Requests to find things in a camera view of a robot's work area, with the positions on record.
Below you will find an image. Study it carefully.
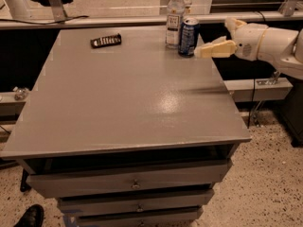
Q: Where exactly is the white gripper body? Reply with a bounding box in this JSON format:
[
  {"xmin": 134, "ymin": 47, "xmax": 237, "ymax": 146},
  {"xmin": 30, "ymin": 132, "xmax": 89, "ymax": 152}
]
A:
[{"xmin": 234, "ymin": 23, "xmax": 269, "ymax": 61}]

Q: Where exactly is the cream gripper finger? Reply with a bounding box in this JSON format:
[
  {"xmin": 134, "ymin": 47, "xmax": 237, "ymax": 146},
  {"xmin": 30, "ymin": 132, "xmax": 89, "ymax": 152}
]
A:
[
  {"xmin": 194, "ymin": 36, "xmax": 237, "ymax": 59},
  {"xmin": 224, "ymin": 17, "xmax": 246, "ymax": 38}
]

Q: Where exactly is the blue pepsi can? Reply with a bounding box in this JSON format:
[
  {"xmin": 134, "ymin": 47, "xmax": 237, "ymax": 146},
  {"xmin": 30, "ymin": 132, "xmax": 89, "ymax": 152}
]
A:
[{"xmin": 178, "ymin": 17, "xmax": 200, "ymax": 57}]

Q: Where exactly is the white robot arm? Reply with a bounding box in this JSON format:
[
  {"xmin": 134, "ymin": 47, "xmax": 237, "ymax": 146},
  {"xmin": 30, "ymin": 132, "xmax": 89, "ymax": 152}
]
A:
[{"xmin": 194, "ymin": 18, "xmax": 303, "ymax": 79}]

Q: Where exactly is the clear plastic water bottle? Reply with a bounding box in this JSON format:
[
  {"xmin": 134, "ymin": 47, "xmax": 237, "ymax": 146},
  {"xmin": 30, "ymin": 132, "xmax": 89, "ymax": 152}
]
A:
[{"xmin": 166, "ymin": 0, "xmax": 186, "ymax": 48}]

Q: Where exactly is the black snack bar wrapper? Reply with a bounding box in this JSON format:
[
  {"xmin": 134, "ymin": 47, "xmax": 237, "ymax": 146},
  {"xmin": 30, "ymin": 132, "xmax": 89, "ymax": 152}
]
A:
[{"xmin": 90, "ymin": 33, "xmax": 122, "ymax": 48}]

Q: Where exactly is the grey top drawer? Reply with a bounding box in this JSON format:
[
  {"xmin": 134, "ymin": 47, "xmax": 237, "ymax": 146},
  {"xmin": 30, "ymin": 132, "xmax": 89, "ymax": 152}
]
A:
[{"xmin": 27, "ymin": 160, "xmax": 232, "ymax": 198}]

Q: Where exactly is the grey drawer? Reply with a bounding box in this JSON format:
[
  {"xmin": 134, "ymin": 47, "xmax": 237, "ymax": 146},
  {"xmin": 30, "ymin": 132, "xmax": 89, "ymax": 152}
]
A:
[
  {"xmin": 77, "ymin": 207, "xmax": 203, "ymax": 227},
  {"xmin": 58, "ymin": 188, "xmax": 214, "ymax": 217},
  {"xmin": 27, "ymin": 160, "xmax": 232, "ymax": 198}
]

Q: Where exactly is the grey bottom drawer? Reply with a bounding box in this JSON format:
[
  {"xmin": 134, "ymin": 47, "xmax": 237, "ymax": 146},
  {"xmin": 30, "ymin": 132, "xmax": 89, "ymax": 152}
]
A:
[{"xmin": 77, "ymin": 207, "xmax": 203, "ymax": 227}]

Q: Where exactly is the small crumpled clear object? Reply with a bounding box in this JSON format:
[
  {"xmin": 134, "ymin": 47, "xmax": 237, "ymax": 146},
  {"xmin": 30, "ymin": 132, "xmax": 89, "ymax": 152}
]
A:
[{"xmin": 13, "ymin": 87, "xmax": 29, "ymax": 100}]

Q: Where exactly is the white pipe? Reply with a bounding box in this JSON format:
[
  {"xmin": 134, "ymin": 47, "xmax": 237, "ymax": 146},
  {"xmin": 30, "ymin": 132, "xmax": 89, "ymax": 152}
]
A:
[{"xmin": 4, "ymin": 0, "xmax": 31, "ymax": 20}]

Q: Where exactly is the grey middle drawer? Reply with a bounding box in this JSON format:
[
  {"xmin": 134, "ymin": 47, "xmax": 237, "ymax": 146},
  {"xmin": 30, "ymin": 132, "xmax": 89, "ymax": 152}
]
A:
[{"xmin": 58, "ymin": 188, "xmax": 214, "ymax": 217}]

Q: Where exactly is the black shoe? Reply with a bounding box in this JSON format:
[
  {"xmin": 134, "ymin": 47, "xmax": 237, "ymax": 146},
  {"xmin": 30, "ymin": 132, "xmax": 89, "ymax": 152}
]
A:
[{"xmin": 13, "ymin": 204, "xmax": 45, "ymax": 227}]

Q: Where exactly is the black hanging cable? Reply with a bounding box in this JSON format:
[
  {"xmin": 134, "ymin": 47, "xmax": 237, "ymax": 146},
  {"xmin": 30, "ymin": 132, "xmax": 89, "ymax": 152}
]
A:
[{"xmin": 246, "ymin": 11, "xmax": 268, "ymax": 130}]

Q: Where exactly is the grey metal rail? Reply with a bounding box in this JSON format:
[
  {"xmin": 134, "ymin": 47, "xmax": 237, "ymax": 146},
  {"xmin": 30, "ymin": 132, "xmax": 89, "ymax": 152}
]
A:
[{"xmin": 0, "ymin": 10, "xmax": 303, "ymax": 30}]

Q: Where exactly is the black cable on rail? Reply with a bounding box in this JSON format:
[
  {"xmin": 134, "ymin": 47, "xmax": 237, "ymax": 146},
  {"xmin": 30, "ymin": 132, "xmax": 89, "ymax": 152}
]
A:
[{"xmin": 0, "ymin": 14, "xmax": 91, "ymax": 26}]

